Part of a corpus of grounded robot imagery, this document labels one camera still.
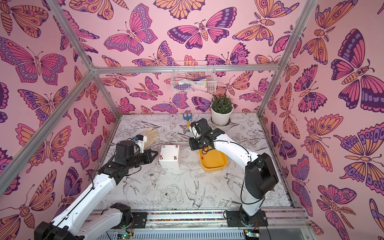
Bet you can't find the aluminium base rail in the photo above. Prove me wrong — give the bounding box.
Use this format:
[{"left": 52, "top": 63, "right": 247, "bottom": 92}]
[{"left": 59, "top": 206, "right": 316, "bottom": 240}]

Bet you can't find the white wire basket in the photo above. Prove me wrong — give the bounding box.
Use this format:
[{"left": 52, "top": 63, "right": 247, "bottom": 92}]
[{"left": 170, "top": 61, "right": 217, "bottom": 94}]

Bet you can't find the yellow plastic tray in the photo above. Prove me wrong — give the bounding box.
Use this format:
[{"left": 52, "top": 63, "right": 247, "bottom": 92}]
[{"left": 199, "top": 146, "right": 228, "bottom": 172}]

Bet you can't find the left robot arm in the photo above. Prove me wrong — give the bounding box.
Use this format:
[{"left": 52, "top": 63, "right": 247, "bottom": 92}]
[{"left": 34, "top": 139, "right": 159, "bottom": 240}]

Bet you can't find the beige work glove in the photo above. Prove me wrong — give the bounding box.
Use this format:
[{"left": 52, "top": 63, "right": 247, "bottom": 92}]
[{"left": 140, "top": 127, "right": 159, "bottom": 150}]

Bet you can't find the white pot green plant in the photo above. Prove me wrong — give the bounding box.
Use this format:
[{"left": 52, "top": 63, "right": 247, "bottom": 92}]
[{"left": 211, "top": 95, "right": 234, "bottom": 126}]

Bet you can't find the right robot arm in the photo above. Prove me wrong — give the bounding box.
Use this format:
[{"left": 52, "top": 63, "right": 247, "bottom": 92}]
[{"left": 189, "top": 122, "right": 279, "bottom": 226}]

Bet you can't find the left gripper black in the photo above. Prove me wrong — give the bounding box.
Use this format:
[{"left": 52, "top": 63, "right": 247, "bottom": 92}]
[{"left": 126, "top": 149, "right": 159, "bottom": 170}]

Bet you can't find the blue yellow garden fork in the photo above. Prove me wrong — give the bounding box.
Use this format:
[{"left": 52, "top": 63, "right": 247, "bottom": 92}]
[{"left": 183, "top": 111, "right": 193, "bottom": 132}]

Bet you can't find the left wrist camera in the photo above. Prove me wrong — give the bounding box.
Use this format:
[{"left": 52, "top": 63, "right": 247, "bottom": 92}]
[{"left": 134, "top": 135, "right": 147, "bottom": 153}]

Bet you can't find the white block with screws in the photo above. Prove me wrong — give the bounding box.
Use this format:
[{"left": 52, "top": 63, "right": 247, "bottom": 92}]
[{"left": 159, "top": 145, "right": 181, "bottom": 170}]

